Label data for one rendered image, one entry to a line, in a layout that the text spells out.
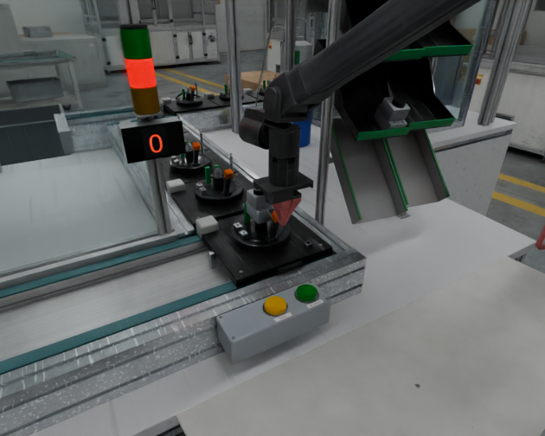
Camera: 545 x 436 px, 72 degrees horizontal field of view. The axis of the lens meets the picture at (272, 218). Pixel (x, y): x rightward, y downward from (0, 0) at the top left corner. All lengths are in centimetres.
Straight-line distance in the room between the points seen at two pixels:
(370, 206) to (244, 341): 47
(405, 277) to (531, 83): 390
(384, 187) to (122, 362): 70
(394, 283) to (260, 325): 40
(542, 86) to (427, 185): 368
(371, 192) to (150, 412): 67
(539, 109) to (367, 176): 385
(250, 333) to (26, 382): 34
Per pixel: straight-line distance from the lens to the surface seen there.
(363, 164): 100
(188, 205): 105
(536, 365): 91
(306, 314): 73
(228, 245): 87
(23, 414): 75
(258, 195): 82
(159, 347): 72
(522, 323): 99
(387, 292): 94
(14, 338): 87
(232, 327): 69
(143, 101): 80
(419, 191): 107
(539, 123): 476
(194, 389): 75
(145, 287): 88
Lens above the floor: 146
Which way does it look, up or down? 30 degrees down
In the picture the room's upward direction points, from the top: straight up
